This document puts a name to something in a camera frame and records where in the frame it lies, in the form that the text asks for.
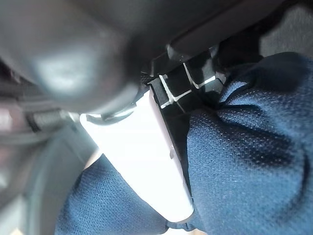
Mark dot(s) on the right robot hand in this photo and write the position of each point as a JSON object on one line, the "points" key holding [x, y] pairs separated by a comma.
{"points": [[73, 36]]}

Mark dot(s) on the dark grey front-load washing machine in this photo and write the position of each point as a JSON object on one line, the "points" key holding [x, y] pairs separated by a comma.
{"points": [[29, 171]]}

